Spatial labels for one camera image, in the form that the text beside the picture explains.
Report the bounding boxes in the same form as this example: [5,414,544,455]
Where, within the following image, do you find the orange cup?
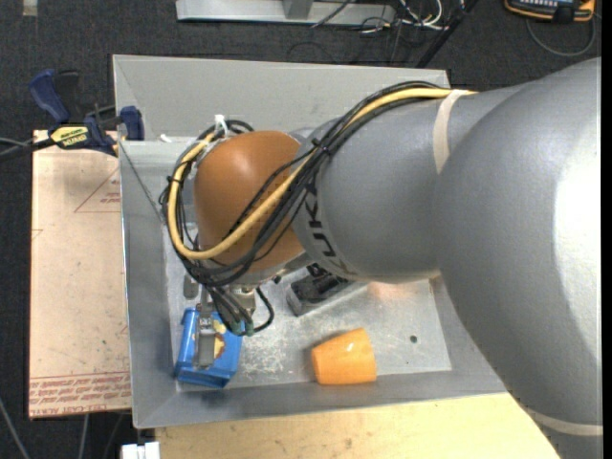
[310,326,379,386]

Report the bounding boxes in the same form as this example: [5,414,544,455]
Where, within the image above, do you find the grey metal bin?
[112,54,509,430]

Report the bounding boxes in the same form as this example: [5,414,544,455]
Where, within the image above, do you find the brown cardboard board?
[28,129,133,421]

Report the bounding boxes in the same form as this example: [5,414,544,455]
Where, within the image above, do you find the blue box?
[172,306,246,390]

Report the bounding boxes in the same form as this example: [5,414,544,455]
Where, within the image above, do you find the black and grey tool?
[285,263,353,318]

